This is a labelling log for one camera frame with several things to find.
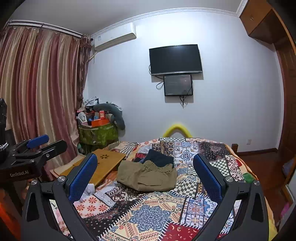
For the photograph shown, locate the olive khaki pants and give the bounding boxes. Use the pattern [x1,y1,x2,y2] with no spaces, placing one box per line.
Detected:
[116,160,177,192]

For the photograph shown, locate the grey white cloth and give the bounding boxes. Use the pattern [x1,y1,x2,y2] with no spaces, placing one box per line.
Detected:
[79,183,95,202]

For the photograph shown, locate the striped pink beige curtain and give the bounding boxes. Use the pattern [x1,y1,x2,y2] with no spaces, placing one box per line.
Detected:
[1,26,91,171]

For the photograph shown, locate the orange box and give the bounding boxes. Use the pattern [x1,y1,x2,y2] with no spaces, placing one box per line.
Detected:
[91,110,109,127]

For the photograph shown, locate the patchwork patterned bedspread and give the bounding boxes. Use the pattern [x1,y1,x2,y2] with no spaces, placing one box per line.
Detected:
[74,138,256,240]

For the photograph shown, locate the wooden lap desk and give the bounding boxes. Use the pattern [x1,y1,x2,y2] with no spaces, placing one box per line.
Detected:
[60,148,127,187]

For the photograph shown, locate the grey neck pillow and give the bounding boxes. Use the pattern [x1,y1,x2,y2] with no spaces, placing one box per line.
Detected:
[93,103,125,130]

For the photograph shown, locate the dark navy folded garment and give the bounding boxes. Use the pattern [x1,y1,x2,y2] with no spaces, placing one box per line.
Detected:
[134,149,174,167]

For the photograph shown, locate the yellow curved pillow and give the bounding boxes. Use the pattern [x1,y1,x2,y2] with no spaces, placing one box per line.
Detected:
[163,123,193,138]

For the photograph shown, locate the white air conditioner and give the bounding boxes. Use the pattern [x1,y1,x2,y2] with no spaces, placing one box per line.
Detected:
[94,23,137,52]

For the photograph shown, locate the brown wooden door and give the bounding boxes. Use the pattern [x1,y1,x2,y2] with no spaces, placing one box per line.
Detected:
[275,39,295,161]

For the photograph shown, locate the brown overhead cabinet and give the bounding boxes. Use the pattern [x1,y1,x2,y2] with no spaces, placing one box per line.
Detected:
[240,0,285,44]

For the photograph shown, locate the small black wall monitor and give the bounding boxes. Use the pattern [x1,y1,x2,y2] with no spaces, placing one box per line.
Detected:
[164,75,193,96]

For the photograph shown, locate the black wall television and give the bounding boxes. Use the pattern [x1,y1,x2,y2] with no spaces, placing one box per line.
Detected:
[149,44,203,75]

